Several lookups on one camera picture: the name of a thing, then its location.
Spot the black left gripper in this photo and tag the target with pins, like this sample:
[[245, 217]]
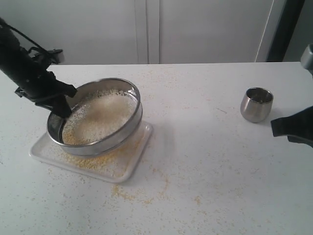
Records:
[[40, 86]]

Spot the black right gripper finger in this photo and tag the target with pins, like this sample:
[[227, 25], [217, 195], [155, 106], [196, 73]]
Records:
[[298, 127]]

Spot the round steel mesh sieve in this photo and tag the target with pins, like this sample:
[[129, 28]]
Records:
[[90, 90]]

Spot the stainless steel cup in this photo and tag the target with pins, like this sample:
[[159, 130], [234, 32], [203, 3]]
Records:
[[256, 104]]

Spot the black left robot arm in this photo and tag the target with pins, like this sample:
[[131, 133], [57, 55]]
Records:
[[13, 43]]

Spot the pile of beige sand grains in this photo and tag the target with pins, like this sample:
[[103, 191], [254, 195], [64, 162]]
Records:
[[114, 164]]

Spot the white rice grains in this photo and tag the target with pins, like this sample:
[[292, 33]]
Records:
[[97, 117]]

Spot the white cabinet with doors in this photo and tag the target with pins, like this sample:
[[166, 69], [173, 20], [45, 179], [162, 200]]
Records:
[[149, 31]]

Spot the white rectangular plastic tray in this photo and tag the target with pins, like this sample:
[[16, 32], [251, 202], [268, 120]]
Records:
[[39, 152]]

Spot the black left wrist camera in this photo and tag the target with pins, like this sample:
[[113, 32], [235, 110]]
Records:
[[54, 56]]

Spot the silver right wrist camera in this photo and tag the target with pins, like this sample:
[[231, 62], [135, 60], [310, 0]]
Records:
[[306, 59]]

